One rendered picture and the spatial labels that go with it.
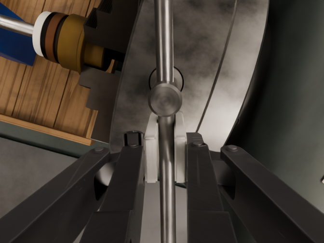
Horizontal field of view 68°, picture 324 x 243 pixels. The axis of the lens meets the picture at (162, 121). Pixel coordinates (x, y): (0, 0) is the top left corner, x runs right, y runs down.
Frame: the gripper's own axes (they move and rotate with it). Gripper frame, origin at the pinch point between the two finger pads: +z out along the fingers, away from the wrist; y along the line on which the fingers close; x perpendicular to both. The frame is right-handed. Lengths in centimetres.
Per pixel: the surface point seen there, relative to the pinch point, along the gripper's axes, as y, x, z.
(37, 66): -31, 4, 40
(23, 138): -55, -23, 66
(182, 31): 1.5, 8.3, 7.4
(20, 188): -90, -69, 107
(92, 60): -11.3, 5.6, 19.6
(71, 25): -13.6, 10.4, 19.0
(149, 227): -14, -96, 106
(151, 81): -1.5, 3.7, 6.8
